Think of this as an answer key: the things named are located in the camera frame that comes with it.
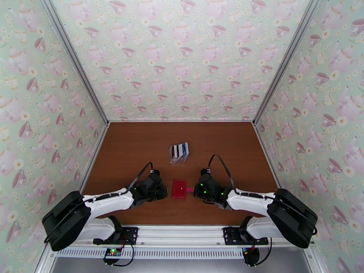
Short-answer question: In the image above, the aluminium front mounting rail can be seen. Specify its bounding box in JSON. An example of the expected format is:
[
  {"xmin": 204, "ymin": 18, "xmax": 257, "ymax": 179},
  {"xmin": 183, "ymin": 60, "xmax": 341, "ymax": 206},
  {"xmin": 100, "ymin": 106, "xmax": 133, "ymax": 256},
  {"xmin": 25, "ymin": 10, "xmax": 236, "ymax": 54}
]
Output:
[{"xmin": 45, "ymin": 225, "xmax": 315, "ymax": 248}]

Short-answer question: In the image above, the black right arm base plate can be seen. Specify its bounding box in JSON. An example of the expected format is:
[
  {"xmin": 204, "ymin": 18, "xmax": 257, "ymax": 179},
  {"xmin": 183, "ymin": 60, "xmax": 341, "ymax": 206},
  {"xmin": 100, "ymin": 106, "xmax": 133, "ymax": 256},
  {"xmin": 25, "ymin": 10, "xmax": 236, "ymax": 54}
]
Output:
[{"xmin": 222, "ymin": 227, "xmax": 270, "ymax": 245}]

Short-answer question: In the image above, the white perforated cable tray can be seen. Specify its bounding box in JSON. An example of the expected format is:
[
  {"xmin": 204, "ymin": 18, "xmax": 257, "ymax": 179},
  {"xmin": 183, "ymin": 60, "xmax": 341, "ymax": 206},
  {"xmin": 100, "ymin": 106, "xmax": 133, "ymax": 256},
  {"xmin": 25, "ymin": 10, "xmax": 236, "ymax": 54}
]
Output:
[{"xmin": 55, "ymin": 248, "xmax": 246, "ymax": 259}]

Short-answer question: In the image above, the controller board with green light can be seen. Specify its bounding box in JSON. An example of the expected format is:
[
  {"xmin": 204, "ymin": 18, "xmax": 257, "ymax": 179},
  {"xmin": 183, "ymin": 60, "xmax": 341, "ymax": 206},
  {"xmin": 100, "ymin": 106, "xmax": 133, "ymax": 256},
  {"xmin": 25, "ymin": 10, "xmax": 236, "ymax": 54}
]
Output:
[{"xmin": 103, "ymin": 248, "xmax": 123, "ymax": 266}]

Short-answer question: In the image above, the aluminium corner post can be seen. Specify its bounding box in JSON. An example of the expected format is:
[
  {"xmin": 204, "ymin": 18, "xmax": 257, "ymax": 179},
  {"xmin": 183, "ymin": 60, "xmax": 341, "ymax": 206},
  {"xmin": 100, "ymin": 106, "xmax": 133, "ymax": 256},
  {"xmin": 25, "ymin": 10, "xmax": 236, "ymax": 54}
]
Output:
[
  {"xmin": 252, "ymin": 0, "xmax": 325, "ymax": 126},
  {"xmin": 38, "ymin": 0, "xmax": 111, "ymax": 126}
]

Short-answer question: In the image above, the black right base cable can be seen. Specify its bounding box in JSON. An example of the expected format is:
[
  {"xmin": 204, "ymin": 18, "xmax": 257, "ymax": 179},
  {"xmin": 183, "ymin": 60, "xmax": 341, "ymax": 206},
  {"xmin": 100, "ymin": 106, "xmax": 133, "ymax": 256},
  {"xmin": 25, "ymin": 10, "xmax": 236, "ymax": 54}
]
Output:
[{"xmin": 256, "ymin": 236, "xmax": 273, "ymax": 266}]

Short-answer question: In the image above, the aluminium right corner post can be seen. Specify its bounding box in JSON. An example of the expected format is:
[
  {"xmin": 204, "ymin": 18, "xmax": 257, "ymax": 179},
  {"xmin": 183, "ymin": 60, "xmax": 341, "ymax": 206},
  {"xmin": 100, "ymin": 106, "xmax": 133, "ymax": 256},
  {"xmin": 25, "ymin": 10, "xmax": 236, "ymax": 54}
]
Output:
[{"xmin": 252, "ymin": 0, "xmax": 325, "ymax": 126}]

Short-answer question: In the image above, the aluminium right side rail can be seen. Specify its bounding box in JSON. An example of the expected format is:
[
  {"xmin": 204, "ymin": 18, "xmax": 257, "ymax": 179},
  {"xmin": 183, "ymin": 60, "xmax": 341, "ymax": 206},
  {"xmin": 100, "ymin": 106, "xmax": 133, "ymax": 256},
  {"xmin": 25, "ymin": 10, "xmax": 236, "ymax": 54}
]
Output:
[{"xmin": 252, "ymin": 122, "xmax": 281, "ymax": 194}]

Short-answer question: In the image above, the clear acrylic card stand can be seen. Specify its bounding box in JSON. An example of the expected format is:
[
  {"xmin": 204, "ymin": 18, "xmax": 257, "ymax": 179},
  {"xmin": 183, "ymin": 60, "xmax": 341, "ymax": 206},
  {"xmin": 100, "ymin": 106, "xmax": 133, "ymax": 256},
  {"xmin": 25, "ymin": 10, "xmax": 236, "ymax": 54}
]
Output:
[{"xmin": 169, "ymin": 142, "xmax": 190, "ymax": 165}]

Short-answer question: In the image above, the red card holder wallet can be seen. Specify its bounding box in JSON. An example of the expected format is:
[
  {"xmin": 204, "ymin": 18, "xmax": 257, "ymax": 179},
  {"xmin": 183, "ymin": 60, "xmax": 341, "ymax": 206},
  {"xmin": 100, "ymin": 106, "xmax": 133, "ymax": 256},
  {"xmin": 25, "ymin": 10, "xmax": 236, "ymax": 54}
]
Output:
[{"xmin": 171, "ymin": 179, "xmax": 195, "ymax": 200}]

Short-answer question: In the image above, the black base cable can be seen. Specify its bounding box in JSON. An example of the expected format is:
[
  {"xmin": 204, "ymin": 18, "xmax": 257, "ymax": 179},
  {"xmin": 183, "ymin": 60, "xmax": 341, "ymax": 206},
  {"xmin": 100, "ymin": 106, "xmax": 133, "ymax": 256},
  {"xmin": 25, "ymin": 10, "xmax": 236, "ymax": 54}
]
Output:
[
  {"xmin": 256, "ymin": 236, "xmax": 273, "ymax": 266},
  {"xmin": 111, "ymin": 243, "xmax": 135, "ymax": 267}
]

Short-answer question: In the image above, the aluminium back rail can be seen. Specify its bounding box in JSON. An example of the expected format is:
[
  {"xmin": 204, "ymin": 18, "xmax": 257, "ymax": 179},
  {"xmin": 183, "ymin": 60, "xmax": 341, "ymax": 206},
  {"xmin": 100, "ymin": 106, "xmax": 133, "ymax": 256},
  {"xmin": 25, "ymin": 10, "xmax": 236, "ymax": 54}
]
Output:
[{"xmin": 109, "ymin": 119, "xmax": 254, "ymax": 123}]

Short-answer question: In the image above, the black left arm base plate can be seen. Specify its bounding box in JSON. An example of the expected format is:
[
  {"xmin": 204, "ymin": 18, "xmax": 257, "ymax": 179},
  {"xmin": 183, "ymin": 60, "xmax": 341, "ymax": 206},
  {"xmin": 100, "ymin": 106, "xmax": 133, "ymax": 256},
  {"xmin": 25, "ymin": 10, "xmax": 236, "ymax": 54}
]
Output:
[{"xmin": 93, "ymin": 227, "xmax": 139, "ymax": 245}]

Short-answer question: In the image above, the aluminium left corner post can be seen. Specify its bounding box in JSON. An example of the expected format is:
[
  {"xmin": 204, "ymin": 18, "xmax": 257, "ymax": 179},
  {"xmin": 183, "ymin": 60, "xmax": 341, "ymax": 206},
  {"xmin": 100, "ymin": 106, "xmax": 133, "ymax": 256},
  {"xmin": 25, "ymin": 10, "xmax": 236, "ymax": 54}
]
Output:
[{"xmin": 38, "ymin": 0, "xmax": 111, "ymax": 126}]

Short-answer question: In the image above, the black left base cable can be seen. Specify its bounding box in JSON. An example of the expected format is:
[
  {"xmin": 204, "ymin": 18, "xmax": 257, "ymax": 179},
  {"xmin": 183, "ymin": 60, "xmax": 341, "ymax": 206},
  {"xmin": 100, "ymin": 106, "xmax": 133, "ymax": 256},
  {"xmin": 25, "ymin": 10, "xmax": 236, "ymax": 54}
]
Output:
[{"xmin": 111, "ymin": 243, "xmax": 135, "ymax": 267}]

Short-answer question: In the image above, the aluminium left side rail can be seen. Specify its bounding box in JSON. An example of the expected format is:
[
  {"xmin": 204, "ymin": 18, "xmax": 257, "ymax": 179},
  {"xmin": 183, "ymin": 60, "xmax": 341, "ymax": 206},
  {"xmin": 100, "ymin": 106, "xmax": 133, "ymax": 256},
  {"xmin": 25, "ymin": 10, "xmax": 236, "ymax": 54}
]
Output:
[{"xmin": 76, "ymin": 122, "xmax": 111, "ymax": 196}]

